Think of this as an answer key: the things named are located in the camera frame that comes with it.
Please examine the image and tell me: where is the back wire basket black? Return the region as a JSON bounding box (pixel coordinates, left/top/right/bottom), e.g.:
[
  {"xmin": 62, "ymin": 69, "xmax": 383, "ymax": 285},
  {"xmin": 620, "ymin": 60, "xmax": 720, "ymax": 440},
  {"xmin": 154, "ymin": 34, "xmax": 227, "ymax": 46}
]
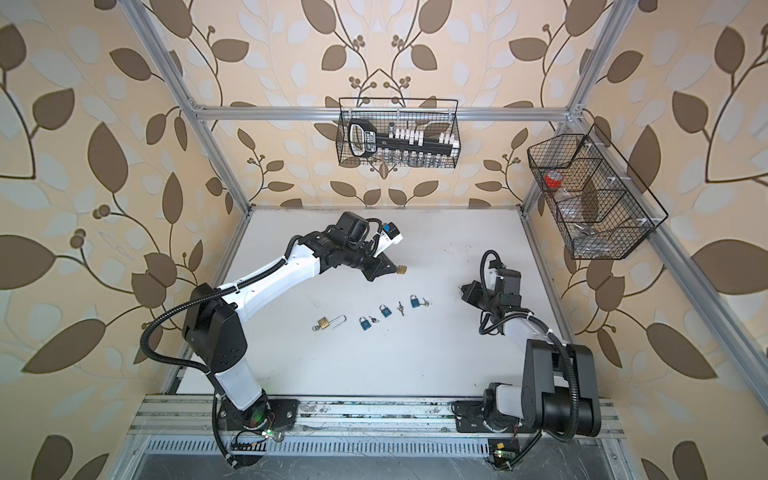
[{"xmin": 335, "ymin": 95, "xmax": 462, "ymax": 169}]

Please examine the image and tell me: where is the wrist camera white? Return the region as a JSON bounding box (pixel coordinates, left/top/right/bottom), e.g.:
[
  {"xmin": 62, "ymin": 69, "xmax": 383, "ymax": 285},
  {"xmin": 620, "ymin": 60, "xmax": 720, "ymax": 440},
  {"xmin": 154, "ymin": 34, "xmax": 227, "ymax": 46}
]
[
  {"xmin": 482, "ymin": 260, "xmax": 503, "ymax": 295},
  {"xmin": 372, "ymin": 222, "xmax": 403, "ymax": 257}
]

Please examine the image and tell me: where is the long-shackle brass padlock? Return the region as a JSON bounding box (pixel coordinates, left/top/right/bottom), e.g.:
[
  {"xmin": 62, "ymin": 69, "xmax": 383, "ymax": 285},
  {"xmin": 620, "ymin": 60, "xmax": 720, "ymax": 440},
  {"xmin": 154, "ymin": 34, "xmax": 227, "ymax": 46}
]
[{"xmin": 312, "ymin": 315, "xmax": 347, "ymax": 332}]

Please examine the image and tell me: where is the side wire basket black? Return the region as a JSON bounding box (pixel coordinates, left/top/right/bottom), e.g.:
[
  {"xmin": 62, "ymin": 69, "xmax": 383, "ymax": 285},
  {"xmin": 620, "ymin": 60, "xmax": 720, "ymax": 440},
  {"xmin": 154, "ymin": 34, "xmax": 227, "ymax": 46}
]
[{"xmin": 527, "ymin": 125, "xmax": 668, "ymax": 260}]

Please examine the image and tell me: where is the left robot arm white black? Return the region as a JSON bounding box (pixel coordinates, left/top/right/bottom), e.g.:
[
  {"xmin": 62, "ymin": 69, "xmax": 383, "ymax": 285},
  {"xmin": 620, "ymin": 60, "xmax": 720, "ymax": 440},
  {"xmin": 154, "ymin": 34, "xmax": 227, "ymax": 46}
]
[{"xmin": 139, "ymin": 212, "xmax": 402, "ymax": 469}]

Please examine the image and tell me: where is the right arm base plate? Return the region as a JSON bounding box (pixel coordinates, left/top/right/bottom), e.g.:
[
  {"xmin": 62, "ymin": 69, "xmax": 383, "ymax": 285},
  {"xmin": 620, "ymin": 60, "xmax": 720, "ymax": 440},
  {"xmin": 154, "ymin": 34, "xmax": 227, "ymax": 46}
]
[{"xmin": 451, "ymin": 400, "xmax": 514, "ymax": 434}]

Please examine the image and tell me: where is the black tool with white bits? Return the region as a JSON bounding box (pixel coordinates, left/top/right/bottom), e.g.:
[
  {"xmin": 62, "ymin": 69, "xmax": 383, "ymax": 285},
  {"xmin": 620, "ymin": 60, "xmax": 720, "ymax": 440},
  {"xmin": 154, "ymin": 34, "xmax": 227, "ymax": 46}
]
[{"xmin": 344, "ymin": 119, "xmax": 461, "ymax": 159}]

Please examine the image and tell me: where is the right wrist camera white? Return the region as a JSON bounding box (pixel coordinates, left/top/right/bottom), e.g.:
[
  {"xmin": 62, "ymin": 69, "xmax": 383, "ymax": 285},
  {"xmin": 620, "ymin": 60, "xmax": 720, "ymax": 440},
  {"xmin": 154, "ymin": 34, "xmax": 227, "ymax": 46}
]
[{"xmin": 482, "ymin": 260, "xmax": 503, "ymax": 295}]

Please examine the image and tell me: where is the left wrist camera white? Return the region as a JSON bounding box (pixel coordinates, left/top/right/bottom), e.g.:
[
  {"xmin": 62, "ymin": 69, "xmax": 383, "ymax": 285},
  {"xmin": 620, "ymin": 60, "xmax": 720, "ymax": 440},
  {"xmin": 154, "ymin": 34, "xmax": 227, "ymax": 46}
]
[{"xmin": 372, "ymin": 222, "xmax": 403, "ymax": 257}]

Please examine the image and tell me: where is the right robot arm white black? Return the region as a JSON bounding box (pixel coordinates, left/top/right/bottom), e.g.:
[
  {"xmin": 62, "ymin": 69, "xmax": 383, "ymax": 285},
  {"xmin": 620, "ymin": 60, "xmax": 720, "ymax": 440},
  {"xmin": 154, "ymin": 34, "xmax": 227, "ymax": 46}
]
[{"xmin": 451, "ymin": 250, "xmax": 602, "ymax": 471}]

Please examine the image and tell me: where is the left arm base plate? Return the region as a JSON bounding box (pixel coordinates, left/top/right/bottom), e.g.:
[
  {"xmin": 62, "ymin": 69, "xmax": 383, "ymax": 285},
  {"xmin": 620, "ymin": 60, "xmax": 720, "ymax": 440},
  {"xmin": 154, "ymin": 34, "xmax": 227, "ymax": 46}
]
[{"xmin": 215, "ymin": 397, "xmax": 299, "ymax": 431}]

